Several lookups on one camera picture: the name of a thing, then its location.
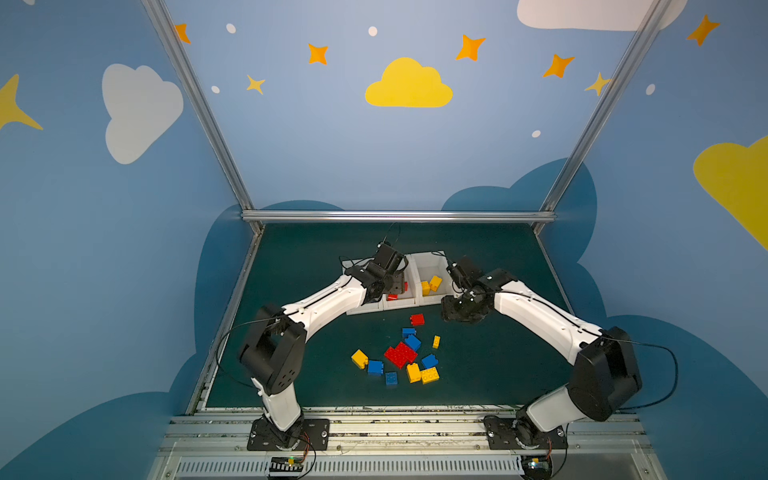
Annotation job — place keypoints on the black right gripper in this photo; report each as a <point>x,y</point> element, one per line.
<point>462,306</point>

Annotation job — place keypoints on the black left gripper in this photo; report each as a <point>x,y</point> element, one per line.
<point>389,282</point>

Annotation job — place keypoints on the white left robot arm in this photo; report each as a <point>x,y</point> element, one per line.
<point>274,347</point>

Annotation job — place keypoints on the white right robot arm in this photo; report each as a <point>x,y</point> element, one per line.
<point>605,372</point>

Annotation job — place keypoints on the white left plastic bin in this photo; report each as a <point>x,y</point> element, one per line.
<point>347,263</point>

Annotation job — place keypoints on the white middle plastic bin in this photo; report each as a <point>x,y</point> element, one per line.
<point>413,295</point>

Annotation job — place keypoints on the small red lego brick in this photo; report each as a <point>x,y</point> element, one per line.
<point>417,320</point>

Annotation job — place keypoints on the green table mat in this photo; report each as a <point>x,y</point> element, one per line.
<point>495,361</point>

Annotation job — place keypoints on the large red lego brick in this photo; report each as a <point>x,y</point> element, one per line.
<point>401,355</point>

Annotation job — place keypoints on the yellow wide lego brick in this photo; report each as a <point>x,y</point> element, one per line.
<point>429,375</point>

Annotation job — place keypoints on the yellow lego brick bottom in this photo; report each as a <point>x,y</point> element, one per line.
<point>413,373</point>

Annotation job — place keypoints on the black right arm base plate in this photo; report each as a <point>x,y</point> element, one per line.
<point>511,433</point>

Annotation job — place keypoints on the aluminium back frame rail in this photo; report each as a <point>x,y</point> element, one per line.
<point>294,216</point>

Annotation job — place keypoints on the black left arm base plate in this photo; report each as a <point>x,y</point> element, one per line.
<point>306,434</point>

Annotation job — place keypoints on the aluminium left frame post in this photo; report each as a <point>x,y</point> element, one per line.
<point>161,20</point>

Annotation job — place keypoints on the aluminium frame post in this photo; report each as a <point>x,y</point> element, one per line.
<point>640,44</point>
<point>161,20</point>

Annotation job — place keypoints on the aluminium front rail bed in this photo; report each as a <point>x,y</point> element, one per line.
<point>432,442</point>

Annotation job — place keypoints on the aluminium right frame post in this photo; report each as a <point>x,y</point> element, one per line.
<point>640,44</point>

